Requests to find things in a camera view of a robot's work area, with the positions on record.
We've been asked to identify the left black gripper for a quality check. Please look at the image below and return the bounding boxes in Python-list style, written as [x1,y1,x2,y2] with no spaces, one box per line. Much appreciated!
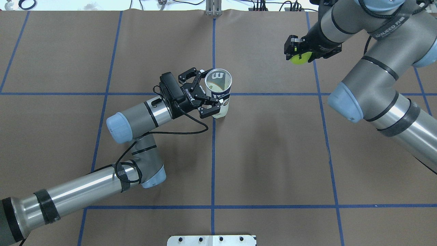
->
[171,67,223,119]

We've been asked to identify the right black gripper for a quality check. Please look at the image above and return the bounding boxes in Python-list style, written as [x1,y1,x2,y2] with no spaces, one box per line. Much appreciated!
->
[284,31,342,63]

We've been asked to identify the yellow tennis ball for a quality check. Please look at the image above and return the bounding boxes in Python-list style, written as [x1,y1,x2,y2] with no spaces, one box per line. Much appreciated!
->
[208,83,225,94]
[290,52,312,65]

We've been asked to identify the clear tennis ball can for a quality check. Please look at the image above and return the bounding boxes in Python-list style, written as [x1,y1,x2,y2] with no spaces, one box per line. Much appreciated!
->
[205,68,232,119]

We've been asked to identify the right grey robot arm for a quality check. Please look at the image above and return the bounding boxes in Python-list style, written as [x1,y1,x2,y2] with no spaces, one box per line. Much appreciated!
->
[284,0,437,173]

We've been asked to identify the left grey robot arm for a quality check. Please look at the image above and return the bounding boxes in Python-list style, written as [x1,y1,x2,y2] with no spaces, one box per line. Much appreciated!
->
[1,68,223,246]

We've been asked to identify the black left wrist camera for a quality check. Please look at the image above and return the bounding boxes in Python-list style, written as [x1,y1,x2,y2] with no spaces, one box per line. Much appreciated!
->
[159,72,185,104]

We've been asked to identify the background cables on desk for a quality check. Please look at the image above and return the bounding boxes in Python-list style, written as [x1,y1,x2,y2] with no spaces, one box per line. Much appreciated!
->
[248,0,320,12]

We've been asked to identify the silver camera post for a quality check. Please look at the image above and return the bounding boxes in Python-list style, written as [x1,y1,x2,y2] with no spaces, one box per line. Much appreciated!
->
[205,0,223,17]

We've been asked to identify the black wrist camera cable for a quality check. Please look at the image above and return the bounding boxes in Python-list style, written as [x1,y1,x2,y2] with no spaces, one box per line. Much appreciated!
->
[90,85,209,183]

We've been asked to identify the black right camera cable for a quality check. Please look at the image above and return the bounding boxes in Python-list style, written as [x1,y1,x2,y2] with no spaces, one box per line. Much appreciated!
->
[362,0,431,55]

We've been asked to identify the white metal base plate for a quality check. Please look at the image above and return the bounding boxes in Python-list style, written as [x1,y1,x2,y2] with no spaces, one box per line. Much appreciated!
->
[167,234,257,246]

